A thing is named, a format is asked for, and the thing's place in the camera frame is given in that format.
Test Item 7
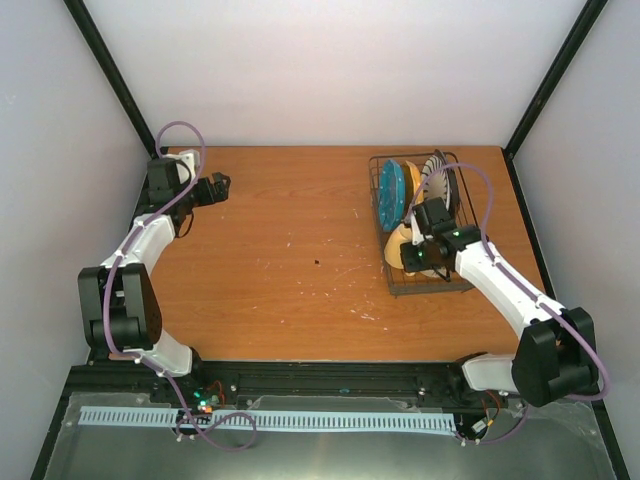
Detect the yellow mug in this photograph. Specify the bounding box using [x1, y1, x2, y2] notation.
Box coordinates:
[384, 223, 414, 277]

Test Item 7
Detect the black wire dish rack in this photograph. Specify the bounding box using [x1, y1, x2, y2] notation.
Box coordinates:
[369, 151, 481, 297]

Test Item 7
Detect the white blue striped plate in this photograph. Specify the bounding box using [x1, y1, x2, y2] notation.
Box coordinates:
[421, 153, 452, 207]

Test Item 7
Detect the black rimmed striped plate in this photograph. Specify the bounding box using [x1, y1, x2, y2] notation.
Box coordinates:
[443, 169, 460, 217]

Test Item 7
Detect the teal polka dot plate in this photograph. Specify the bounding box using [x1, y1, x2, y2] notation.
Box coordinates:
[378, 159, 406, 233]

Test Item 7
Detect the yellow plate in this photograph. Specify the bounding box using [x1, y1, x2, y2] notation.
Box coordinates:
[402, 161, 424, 203]

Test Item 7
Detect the white ceramic bowl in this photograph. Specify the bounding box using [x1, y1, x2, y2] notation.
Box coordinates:
[420, 266, 451, 282]

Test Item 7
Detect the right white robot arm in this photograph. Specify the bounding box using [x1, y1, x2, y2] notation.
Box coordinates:
[400, 198, 600, 407]

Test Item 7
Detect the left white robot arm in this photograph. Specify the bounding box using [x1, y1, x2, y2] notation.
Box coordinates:
[77, 149, 231, 403]

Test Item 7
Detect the right controller board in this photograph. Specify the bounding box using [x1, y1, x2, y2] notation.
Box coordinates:
[472, 390, 502, 437]

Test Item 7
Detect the controller board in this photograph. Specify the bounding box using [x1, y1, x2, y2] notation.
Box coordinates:
[193, 380, 226, 414]
[472, 390, 502, 437]

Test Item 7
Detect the left controller board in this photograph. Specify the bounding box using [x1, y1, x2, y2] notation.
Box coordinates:
[193, 380, 226, 414]

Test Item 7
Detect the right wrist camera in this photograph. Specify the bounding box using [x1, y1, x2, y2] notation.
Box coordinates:
[409, 213, 425, 246]

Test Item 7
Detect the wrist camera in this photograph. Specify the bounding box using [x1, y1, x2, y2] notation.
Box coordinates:
[409, 213, 425, 246]
[166, 149, 201, 184]

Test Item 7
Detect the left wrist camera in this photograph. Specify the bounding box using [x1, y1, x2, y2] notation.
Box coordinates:
[166, 149, 201, 184]

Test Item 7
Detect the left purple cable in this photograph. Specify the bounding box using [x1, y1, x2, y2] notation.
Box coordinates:
[103, 121, 258, 450]

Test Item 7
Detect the purple cable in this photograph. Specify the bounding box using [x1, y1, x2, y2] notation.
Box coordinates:
[403, 162, 612, 446]
[103, 121, 258, 450]

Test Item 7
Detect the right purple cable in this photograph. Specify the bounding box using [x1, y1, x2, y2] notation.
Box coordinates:
[403, 162, 612, 446]

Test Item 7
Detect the black aluminium frame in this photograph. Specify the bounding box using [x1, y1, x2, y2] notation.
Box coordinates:
[30, 1, 629, 479]

